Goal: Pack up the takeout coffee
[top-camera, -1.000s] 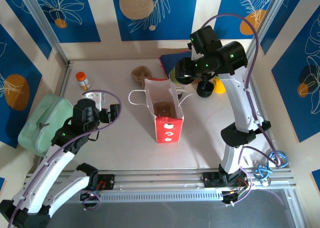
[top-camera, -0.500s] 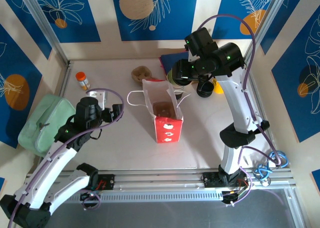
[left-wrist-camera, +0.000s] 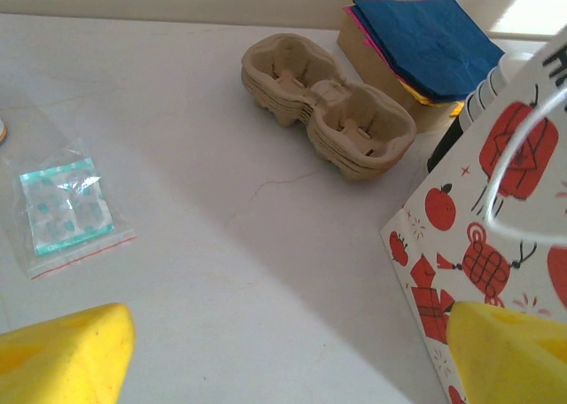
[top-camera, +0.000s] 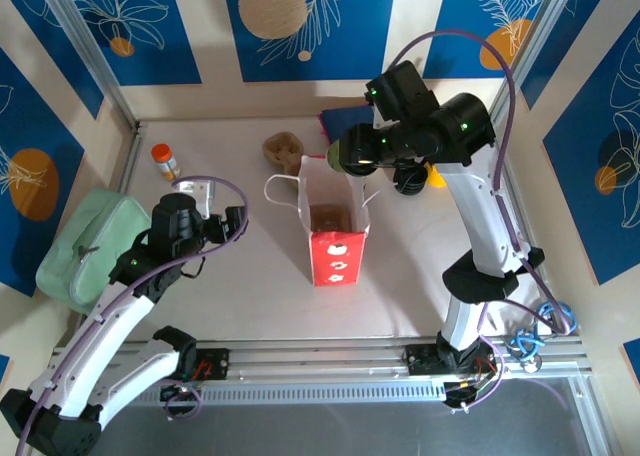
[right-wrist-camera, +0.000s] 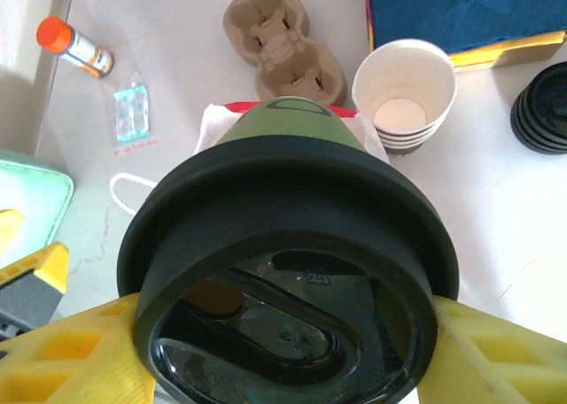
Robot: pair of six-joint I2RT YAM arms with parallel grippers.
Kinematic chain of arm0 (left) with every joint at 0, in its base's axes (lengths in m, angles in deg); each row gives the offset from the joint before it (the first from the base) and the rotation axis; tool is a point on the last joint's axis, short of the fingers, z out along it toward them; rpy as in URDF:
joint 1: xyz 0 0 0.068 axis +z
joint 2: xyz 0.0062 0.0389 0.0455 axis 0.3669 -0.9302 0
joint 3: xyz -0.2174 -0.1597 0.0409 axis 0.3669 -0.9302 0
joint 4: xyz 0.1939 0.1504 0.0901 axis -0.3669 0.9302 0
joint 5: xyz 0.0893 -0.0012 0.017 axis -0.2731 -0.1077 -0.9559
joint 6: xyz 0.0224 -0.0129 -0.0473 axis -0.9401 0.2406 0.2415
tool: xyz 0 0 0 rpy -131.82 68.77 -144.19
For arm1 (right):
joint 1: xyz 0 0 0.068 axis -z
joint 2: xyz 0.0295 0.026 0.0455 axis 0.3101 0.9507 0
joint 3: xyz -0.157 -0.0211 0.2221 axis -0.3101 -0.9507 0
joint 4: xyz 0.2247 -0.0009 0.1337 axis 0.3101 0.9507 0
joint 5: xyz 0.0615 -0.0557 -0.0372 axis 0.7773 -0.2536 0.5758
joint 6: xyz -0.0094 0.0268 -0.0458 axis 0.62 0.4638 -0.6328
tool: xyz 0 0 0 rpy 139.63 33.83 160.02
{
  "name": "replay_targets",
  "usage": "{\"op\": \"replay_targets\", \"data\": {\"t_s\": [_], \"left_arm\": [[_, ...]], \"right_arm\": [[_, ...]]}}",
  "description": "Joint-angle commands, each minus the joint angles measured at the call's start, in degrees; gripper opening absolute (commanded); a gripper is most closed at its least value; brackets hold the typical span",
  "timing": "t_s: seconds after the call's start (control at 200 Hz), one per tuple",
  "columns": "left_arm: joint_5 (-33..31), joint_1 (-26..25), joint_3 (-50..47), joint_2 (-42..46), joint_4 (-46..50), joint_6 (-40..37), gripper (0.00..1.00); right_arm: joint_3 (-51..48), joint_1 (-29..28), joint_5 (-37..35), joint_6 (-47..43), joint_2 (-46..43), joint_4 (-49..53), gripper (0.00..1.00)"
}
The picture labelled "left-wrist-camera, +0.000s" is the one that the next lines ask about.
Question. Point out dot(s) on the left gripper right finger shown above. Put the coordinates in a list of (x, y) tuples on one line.
[(509, 359)]

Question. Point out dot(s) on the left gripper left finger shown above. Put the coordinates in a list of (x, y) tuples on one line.
[(66, 355)]

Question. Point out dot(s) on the red white paper gift bag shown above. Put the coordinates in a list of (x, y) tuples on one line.
[(487, 244)]

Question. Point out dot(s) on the small clear zip bag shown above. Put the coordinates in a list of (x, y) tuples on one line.
[(66, 209)]

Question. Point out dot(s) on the stack of cardboard cup carriers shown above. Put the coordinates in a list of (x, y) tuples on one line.
[(328, 111)]

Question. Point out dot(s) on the brown cardboard box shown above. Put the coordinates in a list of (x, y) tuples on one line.
[(376, 67)]

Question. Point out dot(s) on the stack of coloured paper napkins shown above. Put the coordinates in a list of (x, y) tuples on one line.
[(425, 45)]

